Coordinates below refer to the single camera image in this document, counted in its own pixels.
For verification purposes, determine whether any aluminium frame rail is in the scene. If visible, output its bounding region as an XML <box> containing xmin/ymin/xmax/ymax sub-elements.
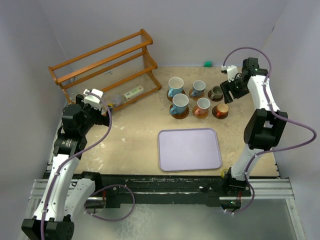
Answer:
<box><xmin>29</xmin><ymin>178</ymin><xmax>295</xmax><ymax>200</ymax></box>

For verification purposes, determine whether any white mug orange handle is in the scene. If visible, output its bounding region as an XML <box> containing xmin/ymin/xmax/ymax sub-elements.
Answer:
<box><xmin>196</xmin><ymin>97</ymin><xmax>211</xmax><ymax>109</ymax></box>

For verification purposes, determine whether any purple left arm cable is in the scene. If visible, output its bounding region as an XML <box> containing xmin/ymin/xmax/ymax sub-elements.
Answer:
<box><xmin>40</xmin><ymin>91</ymin><xmax>136</xmax><ymax>240</ymax></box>

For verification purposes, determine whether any orange wooden shelf rack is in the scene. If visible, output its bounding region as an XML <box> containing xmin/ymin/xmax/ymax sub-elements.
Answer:
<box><xmin>48</xmin><ymin>28</ymin><xmax>162</xmax><ymax>110</ymax></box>

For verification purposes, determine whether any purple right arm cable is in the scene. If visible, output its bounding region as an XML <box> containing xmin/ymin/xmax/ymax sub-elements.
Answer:
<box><xmin>223</xmin><ymin>47</ymin><xmax>317</xmax><ymax>216</ymax></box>

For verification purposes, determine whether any ringed brown wooden coaster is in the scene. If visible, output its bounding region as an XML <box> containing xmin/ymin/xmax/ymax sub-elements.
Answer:
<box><xmin>166</xmin><ymin>89</ymin><xmax>186</xmax><ymax>102</ymax></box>

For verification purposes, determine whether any green object at wall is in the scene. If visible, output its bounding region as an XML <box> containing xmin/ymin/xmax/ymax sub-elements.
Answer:
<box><xmin>203</xmin><ymin>61</ymin><xmax>213</xmax><ymax>68</ymax></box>

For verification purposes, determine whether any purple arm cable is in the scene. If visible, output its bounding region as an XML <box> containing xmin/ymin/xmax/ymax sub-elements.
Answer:
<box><xmin>40</xmin><ymin>91</ymin><xmax>136</xmax><ymax>240</ymax></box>
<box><xmin>223</xmin><ymin>47</ymin><xmax>317</xmax><ymax>216</ymax></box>

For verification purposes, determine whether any large light blue mug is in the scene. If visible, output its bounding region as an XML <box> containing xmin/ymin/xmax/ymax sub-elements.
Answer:
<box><xmin>167</xmin><ymin>77</ymin><xmax>184</xmax><ymax>98</ymax></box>

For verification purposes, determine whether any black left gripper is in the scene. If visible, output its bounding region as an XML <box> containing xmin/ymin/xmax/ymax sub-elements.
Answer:
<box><xmin>76</xmin><ymin>94</ymin><xmax>112</xmax><ymax>135</ymax></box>

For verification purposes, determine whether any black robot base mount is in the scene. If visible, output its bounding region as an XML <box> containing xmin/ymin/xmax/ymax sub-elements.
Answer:
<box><xmin>73</xmin><ymin>171</ymin><xmax>251</xmax><ymax>209</ymax></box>

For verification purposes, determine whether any yellow tape roll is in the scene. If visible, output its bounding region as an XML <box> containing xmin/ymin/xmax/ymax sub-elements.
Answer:
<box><xmin>221</xmin><ymin>168</ymin><xmax>229</xmax><ymax>178</ymax></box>

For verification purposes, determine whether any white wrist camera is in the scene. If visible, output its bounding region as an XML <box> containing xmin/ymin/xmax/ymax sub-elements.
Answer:
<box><xmin>220</xmin><ymin>65</ymin><xmax>239</xmax><ymax>82</ymax></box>
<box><xmin>83</xmin><ymin>88</ymin><xmax>104</xmax><ymax>110</ymax></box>

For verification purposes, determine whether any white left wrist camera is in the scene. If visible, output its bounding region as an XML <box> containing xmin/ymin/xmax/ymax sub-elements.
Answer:
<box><xmin>83</xmin><ymin>88</ymin><xmax>104</xmax><ymax>110</ymax></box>

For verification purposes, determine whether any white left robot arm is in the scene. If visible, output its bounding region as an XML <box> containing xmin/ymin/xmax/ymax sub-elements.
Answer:
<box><xmin>21</xmin><ymin>89</ymin><xmax>112</xmax><ymax>240</ymax></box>

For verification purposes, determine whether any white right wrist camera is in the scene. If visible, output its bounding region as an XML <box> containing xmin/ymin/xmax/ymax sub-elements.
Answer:
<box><xmin>220</xmin><ymin>65</ymin><xmax>239</xmax><ymax>82</ymax></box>

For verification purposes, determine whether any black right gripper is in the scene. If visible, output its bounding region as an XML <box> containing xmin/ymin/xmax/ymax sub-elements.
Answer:
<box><xmin>220</xmin><ymin>75</ymin><xmax>250</xmax><ymax>104</ymax></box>

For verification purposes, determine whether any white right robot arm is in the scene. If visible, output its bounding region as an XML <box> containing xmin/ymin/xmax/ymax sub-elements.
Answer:
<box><xmin>220</xmin><ymin>57</ymin><xmax>288</xmax><ymax>196</ymax></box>

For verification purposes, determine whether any light wooden coaster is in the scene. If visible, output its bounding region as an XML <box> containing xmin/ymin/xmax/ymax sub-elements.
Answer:
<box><xmin>192</xmin><ymin>105</ymin><xmax>209</xmax><ymax>119</ymax></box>
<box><xmin>188</xmin><ymin>89</ymin><xmax>205</xmax><ymax>101</ymax></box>

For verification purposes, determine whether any white mug grey-blue handle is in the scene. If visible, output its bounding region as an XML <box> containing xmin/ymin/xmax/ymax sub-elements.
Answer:
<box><xmin>192</xmin><ymin>80</ymin><xmax>206</xmax><ymax>91</ymax></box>

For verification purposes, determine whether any white mug blue handle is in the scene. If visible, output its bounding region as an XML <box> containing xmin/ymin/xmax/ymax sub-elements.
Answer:
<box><xmin>172</xmin><ymin>94</ymin><xmax>189</xmax><ymax>107</ymax></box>

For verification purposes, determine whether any olive green mug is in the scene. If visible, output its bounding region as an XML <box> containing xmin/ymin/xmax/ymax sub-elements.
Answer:
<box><xmin>212</xmin><ymin>85</ymin><xmax>223</xmax><ymax>95</ymax></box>

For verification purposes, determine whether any lavender plastic tray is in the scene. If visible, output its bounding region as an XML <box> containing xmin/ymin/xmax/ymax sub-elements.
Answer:
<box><xmin>158</xmin><ymin>128</ymin><xmax>222</xmax><ymax>172</ymax></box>

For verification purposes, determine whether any dark walnut coaster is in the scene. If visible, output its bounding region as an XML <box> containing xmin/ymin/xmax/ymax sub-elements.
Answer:
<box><xmin>212</xmin><ymin>105</ymin><xmax>229</xmax><ymax>119</ymax></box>
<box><xmin>207</xmin><ymin>89</ymin><xmax>224</xmax><ymax>102</ymax></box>

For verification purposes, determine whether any clear tub of paperclips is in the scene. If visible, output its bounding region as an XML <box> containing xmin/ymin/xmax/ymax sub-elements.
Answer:
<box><xmin>110</xmin><ymin>94</ymin><xmax>124</xmax><ymax>107</ymax></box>

